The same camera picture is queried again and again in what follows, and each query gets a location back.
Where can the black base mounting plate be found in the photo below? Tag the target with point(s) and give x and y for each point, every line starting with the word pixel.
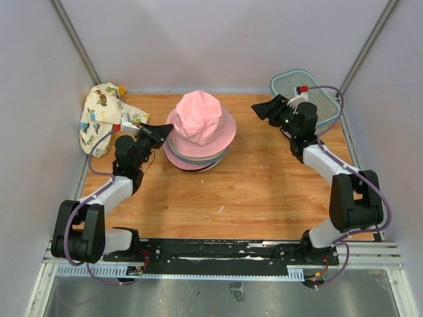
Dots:
pixel 224 258

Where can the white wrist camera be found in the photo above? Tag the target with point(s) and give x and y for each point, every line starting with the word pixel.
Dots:
pixel 301 95
pixel 126 126

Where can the grey plastic basket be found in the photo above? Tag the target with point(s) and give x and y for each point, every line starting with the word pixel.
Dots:
pixel 324 98

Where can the tan bucket hat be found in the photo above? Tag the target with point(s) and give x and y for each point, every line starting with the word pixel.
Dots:
pixel 219 155

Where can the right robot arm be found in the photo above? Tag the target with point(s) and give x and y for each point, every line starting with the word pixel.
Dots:
pixel 356 202

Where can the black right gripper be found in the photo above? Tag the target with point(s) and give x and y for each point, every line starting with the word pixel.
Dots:
pixel 271 109

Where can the pink bucket hat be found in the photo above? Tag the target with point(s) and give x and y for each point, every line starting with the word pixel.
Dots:
pixel 180 164

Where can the grey hat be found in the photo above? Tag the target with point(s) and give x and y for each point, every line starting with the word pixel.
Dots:
pixel 207 162

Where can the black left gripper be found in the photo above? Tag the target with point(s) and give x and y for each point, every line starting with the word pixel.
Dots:
pixel 156 133

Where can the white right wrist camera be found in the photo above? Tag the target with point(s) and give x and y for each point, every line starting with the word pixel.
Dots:
pixel 301 95

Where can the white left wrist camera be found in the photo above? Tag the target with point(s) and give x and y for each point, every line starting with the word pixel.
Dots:
pixel 126 126

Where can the dusty pink hat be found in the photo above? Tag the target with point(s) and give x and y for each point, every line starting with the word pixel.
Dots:
pixel 202 127

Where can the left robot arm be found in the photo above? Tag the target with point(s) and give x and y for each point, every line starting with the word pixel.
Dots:
pixel 80 235

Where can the cartoon print cloth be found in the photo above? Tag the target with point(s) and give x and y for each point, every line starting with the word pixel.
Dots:
pixel 102 110

